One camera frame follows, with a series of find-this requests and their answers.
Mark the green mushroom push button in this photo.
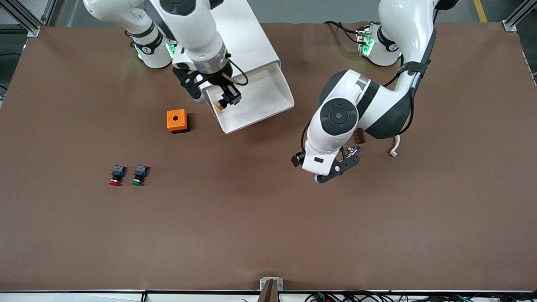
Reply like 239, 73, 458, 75
130, 165, 149, 186

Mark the red mushroom push button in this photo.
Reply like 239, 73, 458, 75
108, 165, 127, 187

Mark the brown table cover mat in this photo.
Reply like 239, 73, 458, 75
0, 21, 537, 292

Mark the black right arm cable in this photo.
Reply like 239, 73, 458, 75
224, 60, 249, 87

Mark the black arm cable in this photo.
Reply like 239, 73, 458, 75
301, 8, 438, 147
224, 60, 249, 87

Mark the orange button enclosure box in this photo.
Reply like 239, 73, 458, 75
167, 109, 189, 134

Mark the grey metal bracket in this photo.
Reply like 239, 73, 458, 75
260, 277, 284, 292

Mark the black cable bundle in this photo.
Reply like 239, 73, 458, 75
304, 291, 537, 302

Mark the black base cable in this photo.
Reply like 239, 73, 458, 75
324, 20, 362, 44

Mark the brown post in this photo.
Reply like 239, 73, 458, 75
257, 280, 278, 302

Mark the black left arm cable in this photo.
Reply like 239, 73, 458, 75
301, 8, 438, 147

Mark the aluminium frame profile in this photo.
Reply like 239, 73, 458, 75
6, 0, 42, 37
502, 0, 537, 33

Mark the white table edge rail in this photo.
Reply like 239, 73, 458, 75
0, 289, 537, 302

